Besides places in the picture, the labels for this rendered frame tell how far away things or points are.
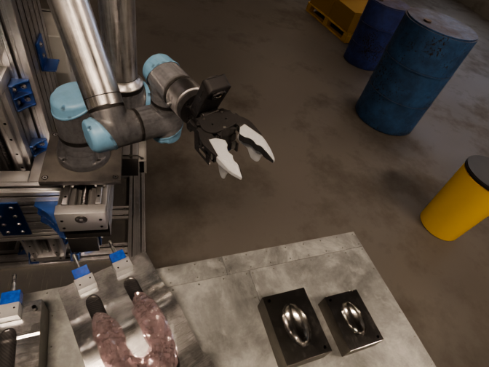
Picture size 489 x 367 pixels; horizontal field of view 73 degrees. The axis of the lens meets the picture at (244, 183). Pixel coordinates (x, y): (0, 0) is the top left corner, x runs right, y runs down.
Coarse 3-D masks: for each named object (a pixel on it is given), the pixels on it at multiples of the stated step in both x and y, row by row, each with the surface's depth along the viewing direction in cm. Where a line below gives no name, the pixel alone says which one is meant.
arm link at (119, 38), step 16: (112, 0) 75; (128, 0) 76; (112, 16) 77; (128, 16) 79; (112, 32) 80; (128, 32) 81; (112, 48) 83; (128, 48) 84; (112, 64) 86; (128, 64) 87; (128, 80) 90; (128, 96) 92; (144, 96) 97
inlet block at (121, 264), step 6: (108, 240) 106; (114, 252) 103; (120, 252) 103; (114, 258) 101; (120, 258) 101; (126, 258) 100; (114, 264) 98; (120, 264) 99; (126, 264) 99; (114, 270) 99; (120, 270) 98; (126, 270) 99
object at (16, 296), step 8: (8, 296) 85; (16, 296) 85; (0, 304) 83; (8, 304) 82; (16, 304) 83; (0, 312) 81; (8, 312) 81; (16, 312) 81; (0, 320) 81; (8, 320) 82; (16, 320) 83
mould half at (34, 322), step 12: (36, 300) 87; (24, 312) 84; (36, 312) 85; (48, 312) 92; (0, 324) 81; (12, 324) 82; (24, 324) 82; (36, 324) 83; (48, 324) 91; (24, 336) 81; (36, 336) 81; (24, 348) 79; (36, 348) 80; (24, 360) 78; (36, 360) 78
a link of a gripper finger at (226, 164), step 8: (216, 144) 57; (224, 144) 57; (216, 152) 56; (224, 152) 56; (216, 160) 56; (224, 160) 55; (232, 160) 55; (224, 168) 55; (232, 168) 55; (224, 176) 58; (240, 176) 54
